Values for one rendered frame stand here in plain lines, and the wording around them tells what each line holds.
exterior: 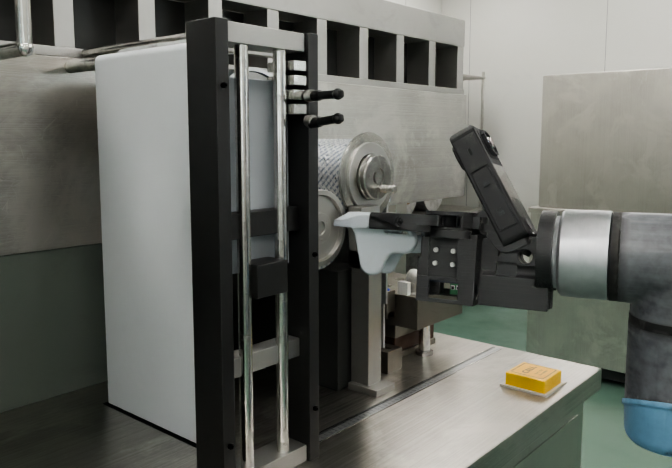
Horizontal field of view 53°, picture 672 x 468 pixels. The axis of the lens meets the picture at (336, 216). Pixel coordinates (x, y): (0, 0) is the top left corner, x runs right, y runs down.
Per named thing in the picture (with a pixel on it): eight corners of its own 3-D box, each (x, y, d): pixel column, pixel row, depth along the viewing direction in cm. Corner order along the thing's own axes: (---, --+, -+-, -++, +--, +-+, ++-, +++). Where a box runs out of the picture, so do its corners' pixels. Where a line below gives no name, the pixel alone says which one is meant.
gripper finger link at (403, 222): (362, 228, 61) (457, 234, 58) (363, 211, 61) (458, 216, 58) (381, 229, 66) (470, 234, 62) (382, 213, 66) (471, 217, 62)
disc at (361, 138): (340, 224, 108) (340, 131, 107) (337, 224, 109) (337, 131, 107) (394, 216, 120) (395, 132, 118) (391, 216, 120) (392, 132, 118)
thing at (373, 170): (385, 147, 113) (395, 187, 116) (376, 146, 114) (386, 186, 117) (359, 166, 108) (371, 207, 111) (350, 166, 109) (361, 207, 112)
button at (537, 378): (544, 395, 109) (545, 381, 109) (504, 385, 114) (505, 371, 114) (561, 383, 115) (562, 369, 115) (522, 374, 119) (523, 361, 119)
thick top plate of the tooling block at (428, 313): (417, 330, 122) (417, 297, 121) (263, 296, 147) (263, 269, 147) (462, 313, 134) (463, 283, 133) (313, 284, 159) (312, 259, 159)
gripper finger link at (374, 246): (319, 271, 65) (410, 280, 61) (322, 209, 65) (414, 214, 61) (332, 270, 68) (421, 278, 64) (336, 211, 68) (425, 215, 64)
